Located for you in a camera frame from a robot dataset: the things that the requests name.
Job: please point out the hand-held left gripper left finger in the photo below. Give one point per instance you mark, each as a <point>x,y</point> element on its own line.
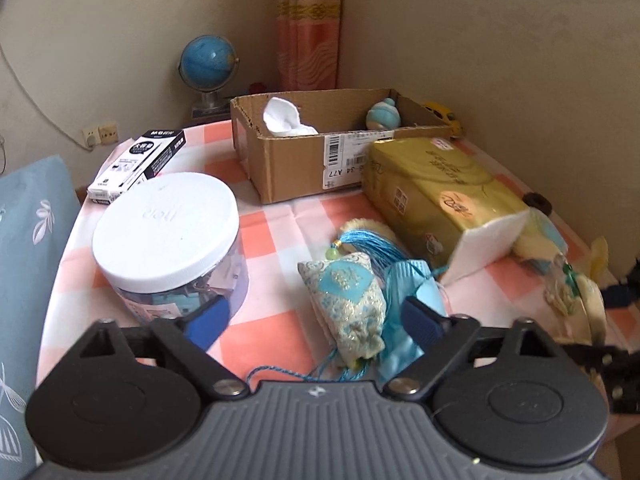
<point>211,317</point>

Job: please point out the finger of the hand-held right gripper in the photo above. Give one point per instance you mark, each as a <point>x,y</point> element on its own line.
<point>625,295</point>
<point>617,375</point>

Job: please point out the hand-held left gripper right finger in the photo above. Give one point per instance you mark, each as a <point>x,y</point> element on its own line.
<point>419,317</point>

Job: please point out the blue face mask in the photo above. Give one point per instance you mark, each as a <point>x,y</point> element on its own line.
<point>407,277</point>

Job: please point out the blue embroidered tasselled sachet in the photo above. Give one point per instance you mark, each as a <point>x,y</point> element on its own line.
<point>347,300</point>

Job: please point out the brown hair scrunchie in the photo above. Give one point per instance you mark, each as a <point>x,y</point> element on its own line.
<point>537,205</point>

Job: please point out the brown cardboard box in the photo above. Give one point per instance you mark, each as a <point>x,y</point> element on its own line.
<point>290,165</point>

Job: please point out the cream fabric piece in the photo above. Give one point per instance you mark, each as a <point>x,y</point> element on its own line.
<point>592,300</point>

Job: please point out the cream embroidered sachet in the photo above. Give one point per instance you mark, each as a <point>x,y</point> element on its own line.
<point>562,287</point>

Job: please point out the orange checked tablecloth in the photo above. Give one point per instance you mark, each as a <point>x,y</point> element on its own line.
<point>280,260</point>

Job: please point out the cream and blue plush toy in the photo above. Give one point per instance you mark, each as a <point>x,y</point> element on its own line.
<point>542,242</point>

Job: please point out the clear jar with white lid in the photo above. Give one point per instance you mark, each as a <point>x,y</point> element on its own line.
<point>165,225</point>

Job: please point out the cream fluffy pad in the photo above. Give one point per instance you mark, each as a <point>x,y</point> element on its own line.
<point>362,224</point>

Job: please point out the gold tissue pack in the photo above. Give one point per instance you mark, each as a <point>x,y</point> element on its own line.
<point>430,190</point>

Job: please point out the black and white pen box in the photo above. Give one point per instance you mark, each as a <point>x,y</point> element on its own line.
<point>145,157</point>

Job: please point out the blue leaf-print cushion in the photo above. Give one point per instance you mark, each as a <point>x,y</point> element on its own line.
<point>30,260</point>

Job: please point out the blue striped plush ball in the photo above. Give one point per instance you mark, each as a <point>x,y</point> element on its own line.
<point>382,116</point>

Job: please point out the yellow toy car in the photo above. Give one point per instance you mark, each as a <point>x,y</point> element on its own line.
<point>442,112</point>

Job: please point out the white cloth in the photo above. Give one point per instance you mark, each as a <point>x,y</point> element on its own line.
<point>282,115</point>

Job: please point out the small red object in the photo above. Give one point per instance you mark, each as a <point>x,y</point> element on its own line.
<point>257,87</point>

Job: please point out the blue desk globe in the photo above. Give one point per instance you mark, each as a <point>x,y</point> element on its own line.
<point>207,57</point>

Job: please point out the orange patterned curtain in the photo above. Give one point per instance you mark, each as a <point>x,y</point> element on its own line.
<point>310,35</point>

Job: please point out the white wall socket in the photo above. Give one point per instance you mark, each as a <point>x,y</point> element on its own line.
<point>100,135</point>

